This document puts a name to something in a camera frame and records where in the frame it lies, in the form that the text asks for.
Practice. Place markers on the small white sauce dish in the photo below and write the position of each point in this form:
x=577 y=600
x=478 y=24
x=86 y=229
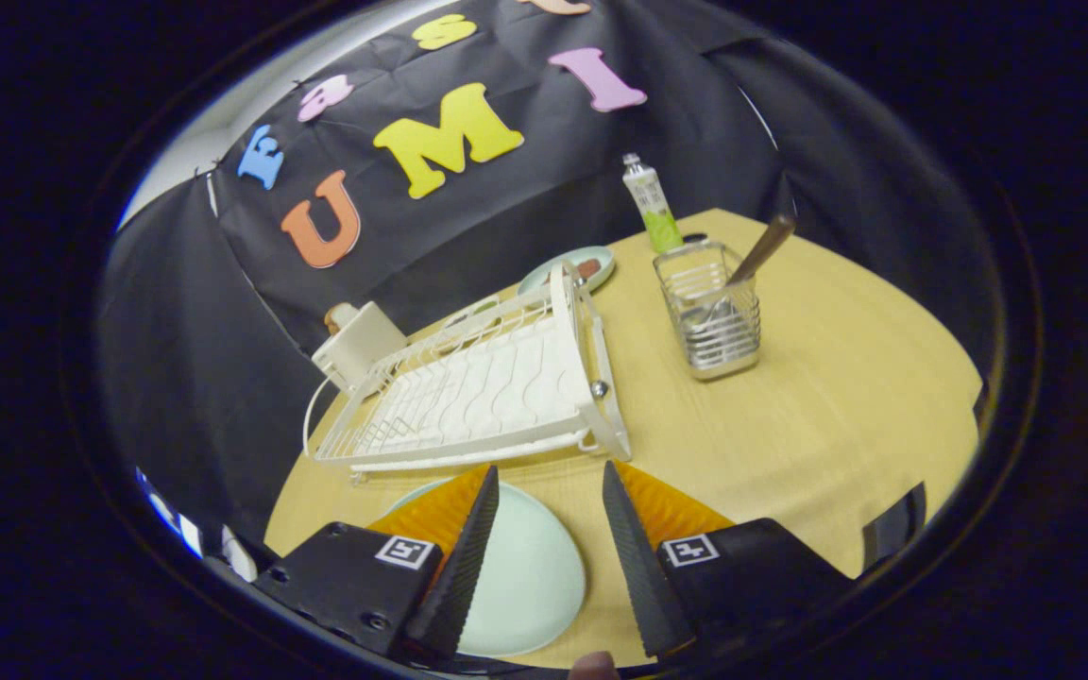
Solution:
x=473 y=310

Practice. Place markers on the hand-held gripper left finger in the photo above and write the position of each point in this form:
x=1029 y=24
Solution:
x=459 y=576

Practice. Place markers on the green plate with food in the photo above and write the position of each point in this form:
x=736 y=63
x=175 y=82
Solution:
x=596 y=257

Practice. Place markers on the green and white bottle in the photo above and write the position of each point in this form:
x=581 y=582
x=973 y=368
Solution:
x=653 y=203

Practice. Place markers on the toasted bread slice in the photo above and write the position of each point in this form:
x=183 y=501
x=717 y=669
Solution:
x=338 y=316

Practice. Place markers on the white toaster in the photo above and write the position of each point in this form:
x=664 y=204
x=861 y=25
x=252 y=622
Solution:
x=360 y=345

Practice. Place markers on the brown meat piece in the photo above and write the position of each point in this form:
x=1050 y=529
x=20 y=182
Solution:
x=587 y=269

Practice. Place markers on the pale green plate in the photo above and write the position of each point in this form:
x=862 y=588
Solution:
x=530 y=576

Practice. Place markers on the dark object beside table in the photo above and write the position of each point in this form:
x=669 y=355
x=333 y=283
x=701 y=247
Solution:
x=893 y=524

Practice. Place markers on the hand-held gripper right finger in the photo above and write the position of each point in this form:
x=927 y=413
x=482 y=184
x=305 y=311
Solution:
x=634 y=567

